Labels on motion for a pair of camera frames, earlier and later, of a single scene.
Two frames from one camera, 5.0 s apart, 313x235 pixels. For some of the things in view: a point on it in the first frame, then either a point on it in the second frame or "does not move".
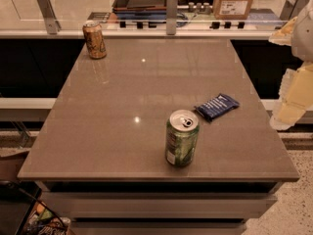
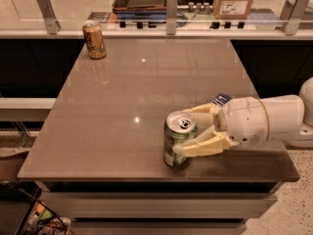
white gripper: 303,36 → 244,120
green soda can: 182,138 does not move
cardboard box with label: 233,1 does not move
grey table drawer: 160,204 does not move
